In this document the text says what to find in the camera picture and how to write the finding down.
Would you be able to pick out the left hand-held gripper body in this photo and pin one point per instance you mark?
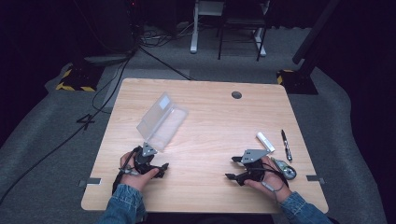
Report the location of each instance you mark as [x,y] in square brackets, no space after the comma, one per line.
[144,157]

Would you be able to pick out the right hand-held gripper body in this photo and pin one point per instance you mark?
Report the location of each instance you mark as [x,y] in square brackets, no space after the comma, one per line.
[253,157]

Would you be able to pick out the black pen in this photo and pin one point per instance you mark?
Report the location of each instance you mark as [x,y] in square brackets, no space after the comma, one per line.
[286,146]

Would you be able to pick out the clear plastic pencil box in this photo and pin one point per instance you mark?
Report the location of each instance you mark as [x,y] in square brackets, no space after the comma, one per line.
[162,121]

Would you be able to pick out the person's left hand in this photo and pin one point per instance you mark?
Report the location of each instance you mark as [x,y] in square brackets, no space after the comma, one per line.
[137,179]

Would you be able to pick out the person's right hand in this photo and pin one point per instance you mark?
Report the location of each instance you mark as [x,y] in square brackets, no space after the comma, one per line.
[274,183]

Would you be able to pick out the grey tape marker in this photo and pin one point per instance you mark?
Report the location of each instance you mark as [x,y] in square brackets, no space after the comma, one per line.
[91,181]
[315,179]

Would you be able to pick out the black yellow striped stand base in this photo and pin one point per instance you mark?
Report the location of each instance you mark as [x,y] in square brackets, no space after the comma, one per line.
[77,79]
[297,82]

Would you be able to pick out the white desk leg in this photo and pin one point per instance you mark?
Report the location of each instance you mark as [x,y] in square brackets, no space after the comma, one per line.
[195,31]
[261,37]

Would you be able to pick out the dark equipment stand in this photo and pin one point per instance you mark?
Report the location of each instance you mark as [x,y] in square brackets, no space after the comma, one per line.
[109,31]

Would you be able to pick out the black slanted pole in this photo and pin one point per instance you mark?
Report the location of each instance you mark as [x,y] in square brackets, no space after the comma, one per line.
[314,32]

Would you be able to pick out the black metal chair frame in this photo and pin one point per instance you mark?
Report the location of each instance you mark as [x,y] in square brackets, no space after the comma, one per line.
[221,40]

